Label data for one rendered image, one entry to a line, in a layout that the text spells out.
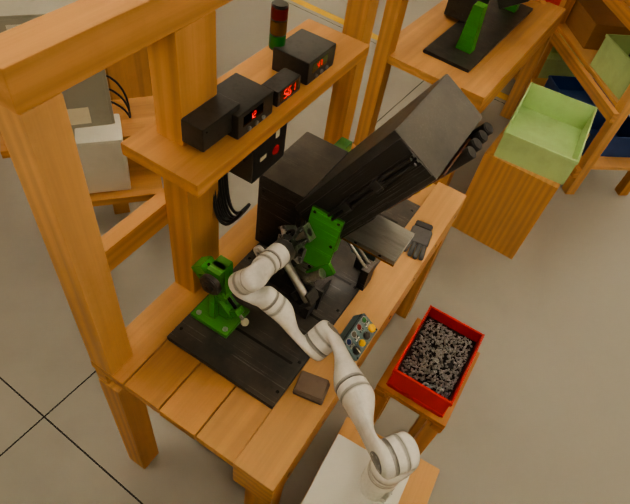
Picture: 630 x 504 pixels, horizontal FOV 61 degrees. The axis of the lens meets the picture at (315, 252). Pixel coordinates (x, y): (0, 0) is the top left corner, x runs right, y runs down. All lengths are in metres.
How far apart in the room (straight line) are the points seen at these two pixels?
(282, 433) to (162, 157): 0.86
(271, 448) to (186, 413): 0.28
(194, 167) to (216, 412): 0.75
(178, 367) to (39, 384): 1.20
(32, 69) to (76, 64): 0.09
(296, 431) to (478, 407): 1.45
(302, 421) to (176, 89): 1.00
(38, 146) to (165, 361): 0.91
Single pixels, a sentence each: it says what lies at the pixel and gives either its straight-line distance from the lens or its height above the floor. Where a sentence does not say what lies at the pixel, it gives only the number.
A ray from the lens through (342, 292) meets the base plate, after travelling 1.95.
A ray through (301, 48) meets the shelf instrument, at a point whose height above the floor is 1.62.
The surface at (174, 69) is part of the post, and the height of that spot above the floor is 1.76.
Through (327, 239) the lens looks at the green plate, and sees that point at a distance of 1.71.
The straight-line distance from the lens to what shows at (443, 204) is 2.39.
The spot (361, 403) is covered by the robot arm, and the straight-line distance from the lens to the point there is 1.44.
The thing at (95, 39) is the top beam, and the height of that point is 1.92.
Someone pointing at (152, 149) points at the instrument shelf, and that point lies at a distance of 1.44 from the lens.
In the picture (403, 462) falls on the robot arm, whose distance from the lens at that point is 1.38.
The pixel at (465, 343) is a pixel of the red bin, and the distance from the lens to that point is 2.00.
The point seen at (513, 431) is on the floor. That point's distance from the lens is 2.97.
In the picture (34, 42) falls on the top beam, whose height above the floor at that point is 1.94.
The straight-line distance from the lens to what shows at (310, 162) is 1.89.
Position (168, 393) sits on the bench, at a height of 0.88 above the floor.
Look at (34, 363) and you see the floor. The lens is 2.94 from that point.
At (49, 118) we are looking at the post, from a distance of 1.11.
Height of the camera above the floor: 2.46
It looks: 50 degrees down
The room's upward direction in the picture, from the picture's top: 11 degrees clockwise
